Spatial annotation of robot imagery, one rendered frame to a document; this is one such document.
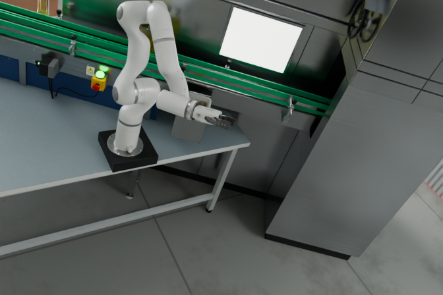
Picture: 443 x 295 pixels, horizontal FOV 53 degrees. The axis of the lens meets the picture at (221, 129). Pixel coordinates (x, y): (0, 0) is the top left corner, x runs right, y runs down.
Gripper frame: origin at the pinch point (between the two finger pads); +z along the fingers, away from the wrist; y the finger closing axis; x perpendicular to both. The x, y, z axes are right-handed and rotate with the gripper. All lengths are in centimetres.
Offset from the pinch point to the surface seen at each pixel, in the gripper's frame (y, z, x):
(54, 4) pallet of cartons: 193, -218, -6
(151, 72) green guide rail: 58, -60, 1
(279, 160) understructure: 136, 20, 43
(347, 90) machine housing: 65, 43, -23
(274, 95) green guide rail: 84, 6, -7
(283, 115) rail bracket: 84, 15, 3
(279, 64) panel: 93, 2, -24
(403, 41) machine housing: 53, 58, -54
